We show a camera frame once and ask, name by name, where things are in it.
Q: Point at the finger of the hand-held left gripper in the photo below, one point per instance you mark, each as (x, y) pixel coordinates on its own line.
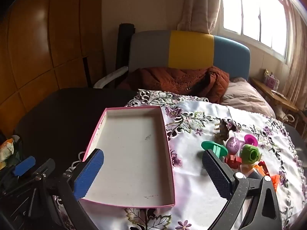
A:
(24, 166)
(49, 165)

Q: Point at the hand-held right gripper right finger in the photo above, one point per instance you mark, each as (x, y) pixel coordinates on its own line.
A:
(217, 172)

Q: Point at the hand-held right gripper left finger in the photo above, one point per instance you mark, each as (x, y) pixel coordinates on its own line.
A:
(88, 172)

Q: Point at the red plastic block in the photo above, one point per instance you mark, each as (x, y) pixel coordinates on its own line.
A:
(232, 161)

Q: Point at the green plastic spool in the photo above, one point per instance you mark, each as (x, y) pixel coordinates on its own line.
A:
(213, 146)

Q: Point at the purple patterned egg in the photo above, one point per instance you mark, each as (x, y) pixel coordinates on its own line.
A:
(232, 145)

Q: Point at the green plug-in device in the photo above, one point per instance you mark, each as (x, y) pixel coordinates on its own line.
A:
(247, 154)

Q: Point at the brown scalp massager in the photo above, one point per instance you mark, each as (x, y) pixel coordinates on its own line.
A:
(223, 130)

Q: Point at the magenta flanged cup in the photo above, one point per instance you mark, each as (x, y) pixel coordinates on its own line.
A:
(250, 139)

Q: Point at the pink cardboard box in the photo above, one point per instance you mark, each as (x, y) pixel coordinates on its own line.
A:
(134, 148)

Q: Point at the small orange plastic piece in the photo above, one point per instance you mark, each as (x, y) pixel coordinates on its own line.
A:
(275, 181)

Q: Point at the colourful printed bag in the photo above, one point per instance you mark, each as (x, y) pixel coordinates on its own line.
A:
(6, 149)

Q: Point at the floral embroidered white tablecloth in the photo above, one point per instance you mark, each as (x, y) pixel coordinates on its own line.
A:
(206, 111)

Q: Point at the pale pink duvet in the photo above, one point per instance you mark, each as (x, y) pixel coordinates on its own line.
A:
(244, 95)

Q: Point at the wooden side table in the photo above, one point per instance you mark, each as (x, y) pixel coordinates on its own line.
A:
(266, 87)

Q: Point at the brown quilted jacket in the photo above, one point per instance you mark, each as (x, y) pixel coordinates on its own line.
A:
(168, 79)

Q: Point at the pink toy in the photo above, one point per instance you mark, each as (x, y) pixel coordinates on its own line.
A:
(271, 79)

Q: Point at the wooden wardrobe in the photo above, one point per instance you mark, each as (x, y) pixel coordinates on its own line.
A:
(48, 40)

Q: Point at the grey yellow blue headboard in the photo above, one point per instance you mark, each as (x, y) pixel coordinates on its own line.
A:
(191, 50)

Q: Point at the beige curtain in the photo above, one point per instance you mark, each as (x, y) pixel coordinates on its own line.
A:
(298, 52)
(199, 4)

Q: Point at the window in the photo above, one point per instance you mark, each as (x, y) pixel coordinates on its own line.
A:
(251, 12)

